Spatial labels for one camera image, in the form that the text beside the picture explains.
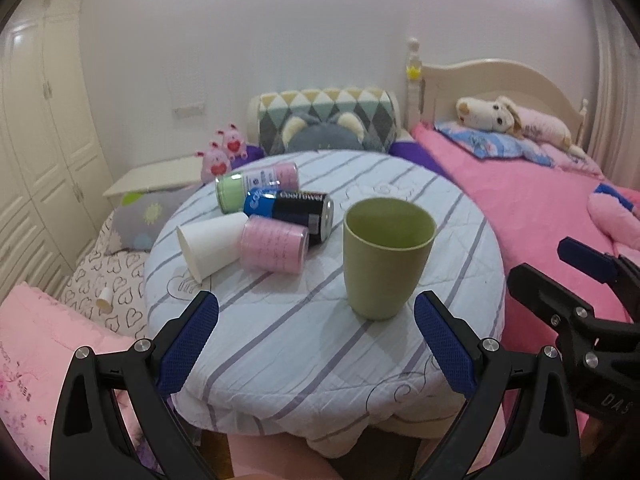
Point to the black and blue can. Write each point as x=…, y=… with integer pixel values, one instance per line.
x=295, y=210

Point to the white wall plate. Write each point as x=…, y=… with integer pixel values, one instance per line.
x=190, y=110

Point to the grey sun print cushion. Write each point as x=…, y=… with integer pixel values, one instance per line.
x=145, y=220

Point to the pink pillow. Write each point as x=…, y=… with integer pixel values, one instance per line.
x=570, y=157

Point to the pale curtain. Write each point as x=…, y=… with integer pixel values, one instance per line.
x=615, y=85

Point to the blue printed pillow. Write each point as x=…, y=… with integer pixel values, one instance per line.
x=495, y=145

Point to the small white cup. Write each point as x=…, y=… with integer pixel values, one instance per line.
x=105, y=300

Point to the cream bed headboard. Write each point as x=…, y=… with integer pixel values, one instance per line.
x=500, y=80

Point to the striped white tablecloth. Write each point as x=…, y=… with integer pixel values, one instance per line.
x=300, y=325

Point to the grey cat cushion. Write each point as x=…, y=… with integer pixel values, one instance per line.
x=322, y=135

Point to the purple cushion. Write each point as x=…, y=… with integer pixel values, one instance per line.
x=415, y=152

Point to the pink bedsheet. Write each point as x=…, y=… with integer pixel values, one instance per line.
x=530, y=210

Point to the heart print cloth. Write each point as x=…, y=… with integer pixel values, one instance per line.
x=115, y=280

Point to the wooden table leg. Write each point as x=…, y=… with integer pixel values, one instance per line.
x=219, y=455

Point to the white paper cup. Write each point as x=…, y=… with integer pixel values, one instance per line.
x=212, y=245

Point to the cream plush dog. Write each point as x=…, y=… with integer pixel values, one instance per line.
x=487, y=112

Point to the pink plastic cup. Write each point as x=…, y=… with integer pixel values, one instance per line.
x=275, y=245

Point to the pink and blue plush toy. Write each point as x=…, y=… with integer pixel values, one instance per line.
x=612, y=210

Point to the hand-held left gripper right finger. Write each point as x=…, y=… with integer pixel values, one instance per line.
x=445, y=340

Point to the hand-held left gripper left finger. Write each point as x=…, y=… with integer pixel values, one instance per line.
x=192, y=340

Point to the pink floral blanket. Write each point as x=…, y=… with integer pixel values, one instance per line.
x=35, y=355

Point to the diamond pattern bolster pillow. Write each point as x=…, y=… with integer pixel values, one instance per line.
x=325, y=105

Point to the cream wardrobe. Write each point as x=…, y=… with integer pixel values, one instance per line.
x=45, y=135

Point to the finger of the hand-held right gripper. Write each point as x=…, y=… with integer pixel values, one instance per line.
x=545, y=292
x=587, y=257

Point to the green plastic cup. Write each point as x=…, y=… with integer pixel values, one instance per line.
x=385, y=270

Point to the green and pink canister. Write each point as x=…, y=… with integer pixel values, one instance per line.
x=250, y=185

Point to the white board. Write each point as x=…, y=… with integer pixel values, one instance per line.
x=155, y=175

